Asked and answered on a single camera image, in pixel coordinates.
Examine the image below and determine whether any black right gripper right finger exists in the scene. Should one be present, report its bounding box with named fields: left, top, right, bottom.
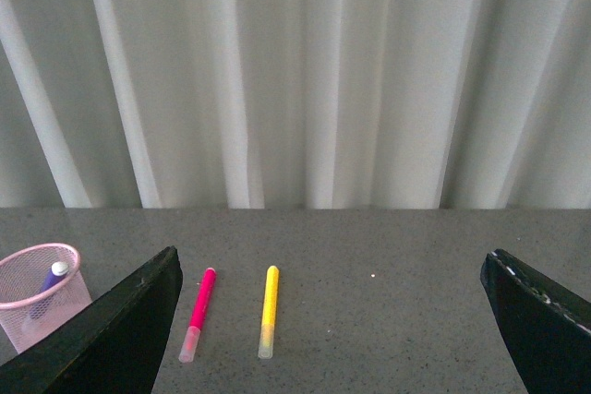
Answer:
left=480, top=249, right=590, bottom=393

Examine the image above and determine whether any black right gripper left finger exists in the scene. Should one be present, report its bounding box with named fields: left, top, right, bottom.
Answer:
left=1, top=246, right=182, bottom=393

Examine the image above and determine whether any pink highlighter pen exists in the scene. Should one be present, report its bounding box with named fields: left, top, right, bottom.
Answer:
left=178, top=268, right=217, bottom=364

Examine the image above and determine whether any purple highlighter pen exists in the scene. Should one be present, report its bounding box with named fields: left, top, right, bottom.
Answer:
left=25, top=260, right=70, bottom=321

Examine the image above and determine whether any pink mesh cup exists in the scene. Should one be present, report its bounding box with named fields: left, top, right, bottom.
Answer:
left=1, top=243, right=91, bottom=353

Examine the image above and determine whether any yellow highlighter pen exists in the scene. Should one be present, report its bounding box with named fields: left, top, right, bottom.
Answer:
left=258, top=265, right=280, bottom=360

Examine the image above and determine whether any white pleated curtain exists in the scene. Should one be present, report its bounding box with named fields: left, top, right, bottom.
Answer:
left=1, top=0, right=590, bottom=209

